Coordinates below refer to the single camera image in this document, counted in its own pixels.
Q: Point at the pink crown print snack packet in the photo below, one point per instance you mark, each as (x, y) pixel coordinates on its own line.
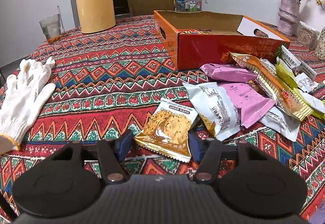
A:
(251, 104)

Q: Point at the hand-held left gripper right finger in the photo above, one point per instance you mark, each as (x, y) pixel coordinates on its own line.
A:
(195, 146)

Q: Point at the gold oat crisp packet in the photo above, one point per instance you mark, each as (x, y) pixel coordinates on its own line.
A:
(167, 125)

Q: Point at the purple snack packet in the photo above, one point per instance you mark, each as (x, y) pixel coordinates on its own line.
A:
(228, 73)

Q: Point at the glass cup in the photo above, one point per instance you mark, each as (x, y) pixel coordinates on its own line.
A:
(50, 28)

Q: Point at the long orange gold snack packet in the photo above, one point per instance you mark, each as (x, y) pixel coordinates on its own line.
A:
(276, 81)

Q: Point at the orange cardboard box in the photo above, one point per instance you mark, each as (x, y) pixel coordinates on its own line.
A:
(203, 48)

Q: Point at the wooden chair back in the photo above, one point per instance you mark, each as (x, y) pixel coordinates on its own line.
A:
(137, 0)

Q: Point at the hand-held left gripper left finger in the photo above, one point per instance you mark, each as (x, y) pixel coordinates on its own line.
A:
(123, 143)

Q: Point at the yellow green snack packet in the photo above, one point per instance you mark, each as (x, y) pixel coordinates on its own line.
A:
(314, 102)

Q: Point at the small white snack packet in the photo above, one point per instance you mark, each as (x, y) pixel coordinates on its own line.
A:
(306, 83)

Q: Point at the white cotton glove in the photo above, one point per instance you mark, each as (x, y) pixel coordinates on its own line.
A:
(20, 102)

